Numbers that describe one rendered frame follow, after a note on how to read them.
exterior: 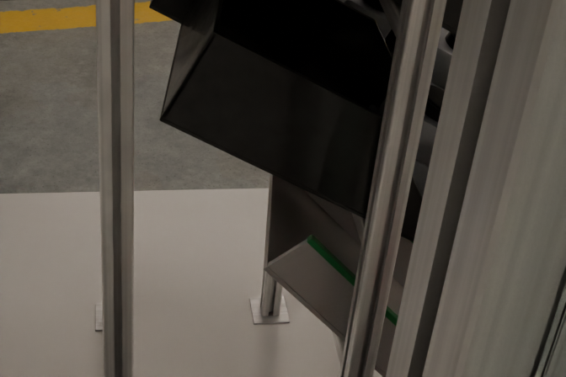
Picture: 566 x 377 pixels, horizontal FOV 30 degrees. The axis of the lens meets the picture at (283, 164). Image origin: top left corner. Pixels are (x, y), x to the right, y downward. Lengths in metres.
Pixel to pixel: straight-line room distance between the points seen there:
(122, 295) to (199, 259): 0.56
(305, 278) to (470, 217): 0.60
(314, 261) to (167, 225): 0.56
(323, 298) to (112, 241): 0.18
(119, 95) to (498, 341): 0.46
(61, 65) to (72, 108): 0.24
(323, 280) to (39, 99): 2.40
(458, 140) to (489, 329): 0.03
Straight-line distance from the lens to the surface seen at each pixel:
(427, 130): 0.72
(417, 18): 0.59
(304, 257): 0.73
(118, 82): 0.59
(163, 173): 2.80
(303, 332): 1.16
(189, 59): 0.66
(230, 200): 1.33
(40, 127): 2.98
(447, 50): 0.86
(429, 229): 0.17
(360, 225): 0.72
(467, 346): 0.16
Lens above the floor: 1.68
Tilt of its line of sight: 36 degrees down
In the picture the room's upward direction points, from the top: 6 degrees clockwise
